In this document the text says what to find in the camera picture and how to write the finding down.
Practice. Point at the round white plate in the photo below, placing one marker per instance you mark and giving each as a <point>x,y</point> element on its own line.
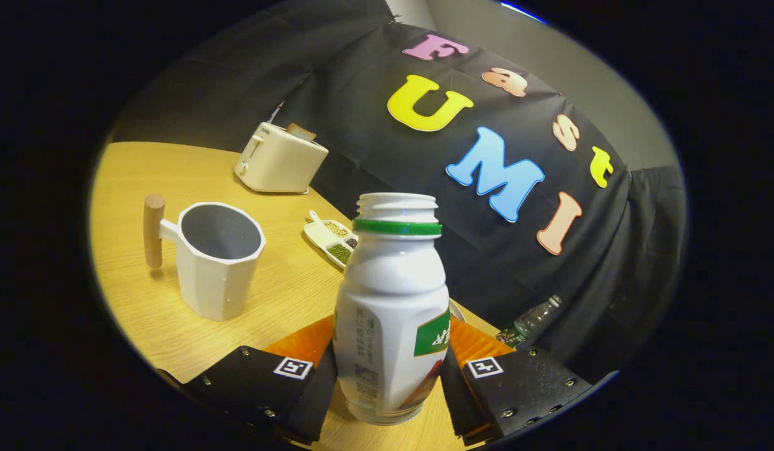
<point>457,311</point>

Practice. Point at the wooden table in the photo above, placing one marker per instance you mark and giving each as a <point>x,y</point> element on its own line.
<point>280,288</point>

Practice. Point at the white divided dish with beans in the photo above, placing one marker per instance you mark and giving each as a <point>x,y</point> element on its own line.
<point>318,235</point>

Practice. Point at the white juice bottle green label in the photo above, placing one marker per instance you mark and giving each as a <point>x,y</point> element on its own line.
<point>386,300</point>

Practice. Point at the clear plastic water bottle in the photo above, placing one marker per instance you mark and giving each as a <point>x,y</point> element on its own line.
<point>534,319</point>

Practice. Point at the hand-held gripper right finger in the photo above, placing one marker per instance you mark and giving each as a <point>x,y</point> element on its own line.
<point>455,394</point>

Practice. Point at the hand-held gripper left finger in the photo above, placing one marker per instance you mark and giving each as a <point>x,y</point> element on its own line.
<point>318,401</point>

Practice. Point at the toast slice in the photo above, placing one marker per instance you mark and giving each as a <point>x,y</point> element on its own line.
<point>301,132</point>

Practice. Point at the black backdrop cloth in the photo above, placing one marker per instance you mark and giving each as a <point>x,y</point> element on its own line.
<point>424,207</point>

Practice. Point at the cream toaster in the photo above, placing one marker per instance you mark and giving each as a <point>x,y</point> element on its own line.
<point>277,166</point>

